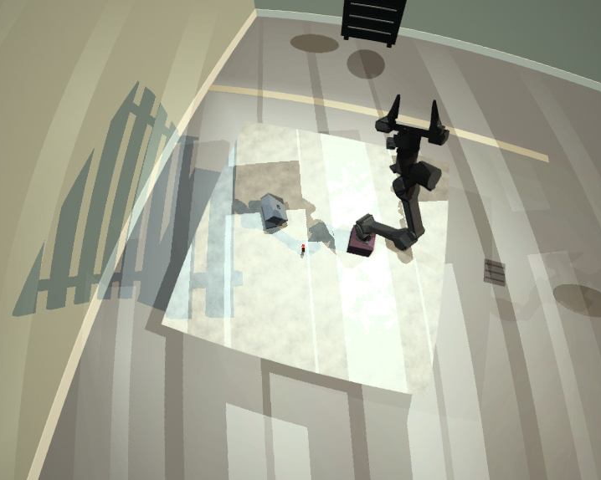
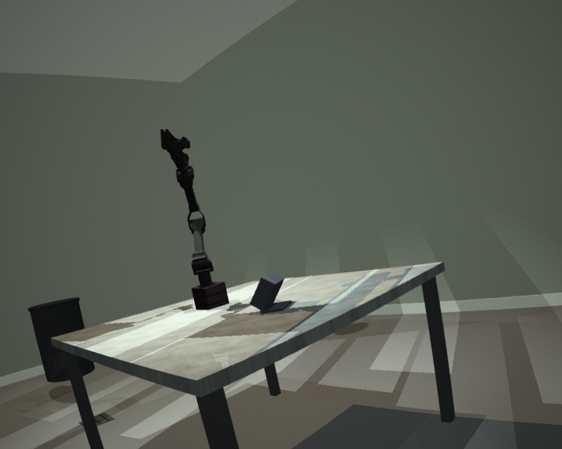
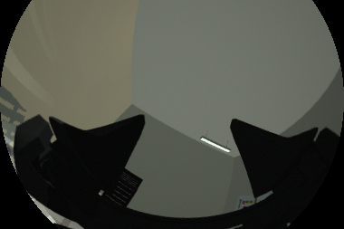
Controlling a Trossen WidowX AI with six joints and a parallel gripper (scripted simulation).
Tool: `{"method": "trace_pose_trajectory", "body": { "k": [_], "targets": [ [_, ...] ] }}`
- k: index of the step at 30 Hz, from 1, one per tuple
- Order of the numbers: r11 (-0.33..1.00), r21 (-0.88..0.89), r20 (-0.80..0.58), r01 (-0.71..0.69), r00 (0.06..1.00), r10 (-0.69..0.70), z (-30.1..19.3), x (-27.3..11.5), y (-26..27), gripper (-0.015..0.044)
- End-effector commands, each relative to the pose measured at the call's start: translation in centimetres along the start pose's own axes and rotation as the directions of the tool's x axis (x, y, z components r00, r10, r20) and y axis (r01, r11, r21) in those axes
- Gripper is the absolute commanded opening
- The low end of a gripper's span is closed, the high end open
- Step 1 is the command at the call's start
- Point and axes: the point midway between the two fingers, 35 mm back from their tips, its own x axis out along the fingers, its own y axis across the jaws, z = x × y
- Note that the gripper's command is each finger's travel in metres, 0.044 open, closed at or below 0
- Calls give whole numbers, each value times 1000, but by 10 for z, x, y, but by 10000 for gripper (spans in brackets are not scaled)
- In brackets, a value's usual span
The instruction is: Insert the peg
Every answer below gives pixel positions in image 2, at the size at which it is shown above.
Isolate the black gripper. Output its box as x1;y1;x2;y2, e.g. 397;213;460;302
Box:
160;128;184;161

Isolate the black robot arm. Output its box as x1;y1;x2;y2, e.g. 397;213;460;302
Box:
174;137;215;288

